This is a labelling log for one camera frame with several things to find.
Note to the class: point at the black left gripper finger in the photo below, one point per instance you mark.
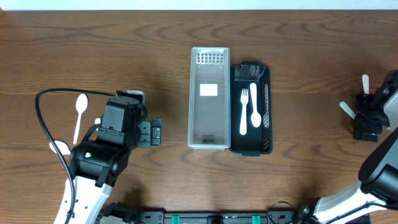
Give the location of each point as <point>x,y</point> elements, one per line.
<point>156,131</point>
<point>145,137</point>

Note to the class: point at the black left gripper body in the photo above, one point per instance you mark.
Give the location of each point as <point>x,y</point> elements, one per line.
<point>149,133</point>

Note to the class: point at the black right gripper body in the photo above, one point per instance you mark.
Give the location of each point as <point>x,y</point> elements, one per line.
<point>380,112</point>

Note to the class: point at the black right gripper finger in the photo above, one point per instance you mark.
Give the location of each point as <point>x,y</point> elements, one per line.
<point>365,103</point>
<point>367,128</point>

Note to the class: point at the white plastic fork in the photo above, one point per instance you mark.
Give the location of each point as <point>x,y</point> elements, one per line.
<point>347,109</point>
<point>243,121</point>

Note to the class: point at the white plastic utensil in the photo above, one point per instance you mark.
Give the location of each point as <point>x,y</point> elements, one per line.
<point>365,82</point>

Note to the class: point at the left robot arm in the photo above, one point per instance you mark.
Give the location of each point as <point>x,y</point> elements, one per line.
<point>103,153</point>

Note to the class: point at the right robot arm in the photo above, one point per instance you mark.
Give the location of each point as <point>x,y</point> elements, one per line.
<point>376,187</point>

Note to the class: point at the clear perforated plastic basket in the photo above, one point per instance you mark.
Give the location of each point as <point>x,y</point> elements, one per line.
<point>209,117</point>

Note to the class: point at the white label sticker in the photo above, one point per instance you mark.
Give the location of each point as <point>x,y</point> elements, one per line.
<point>208,90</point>

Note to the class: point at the dark green perforated basket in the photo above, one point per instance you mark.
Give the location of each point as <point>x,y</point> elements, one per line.
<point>257,141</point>

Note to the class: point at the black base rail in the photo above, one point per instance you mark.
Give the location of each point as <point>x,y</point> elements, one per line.
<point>217,217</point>

